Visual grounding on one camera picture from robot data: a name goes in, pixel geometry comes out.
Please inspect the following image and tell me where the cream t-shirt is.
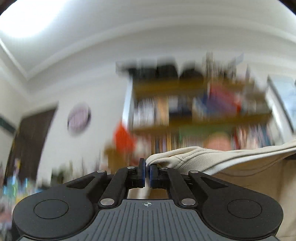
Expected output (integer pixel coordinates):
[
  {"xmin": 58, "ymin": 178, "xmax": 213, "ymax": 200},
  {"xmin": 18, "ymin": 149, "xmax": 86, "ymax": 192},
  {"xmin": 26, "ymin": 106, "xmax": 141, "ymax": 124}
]
[{"xmin": 146, "ymin": 140, "xmax": 295, "ymax": 240}]

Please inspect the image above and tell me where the dark brown door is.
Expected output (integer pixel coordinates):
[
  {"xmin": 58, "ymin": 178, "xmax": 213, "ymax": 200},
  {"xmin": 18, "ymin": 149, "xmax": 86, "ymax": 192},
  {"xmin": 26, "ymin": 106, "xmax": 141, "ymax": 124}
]
[{"xmin": 4, "ymin": 108, "xmax": 57, "ymax": 185}]

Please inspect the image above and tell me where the wooden bookshelf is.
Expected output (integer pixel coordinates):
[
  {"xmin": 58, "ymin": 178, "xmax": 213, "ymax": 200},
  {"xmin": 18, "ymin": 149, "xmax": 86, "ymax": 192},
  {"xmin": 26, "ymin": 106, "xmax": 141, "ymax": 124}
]
[{"xmin": 115, "ymin": 55, "xmax": 283, "ymax": 159}]

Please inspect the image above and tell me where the round wall clock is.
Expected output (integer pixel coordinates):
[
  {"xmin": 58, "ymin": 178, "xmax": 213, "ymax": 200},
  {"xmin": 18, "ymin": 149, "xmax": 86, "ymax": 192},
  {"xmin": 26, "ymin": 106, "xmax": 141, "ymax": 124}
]
[{"xmin": 67, "ymin": 102, "xmax": 91, "ymax": 136}]

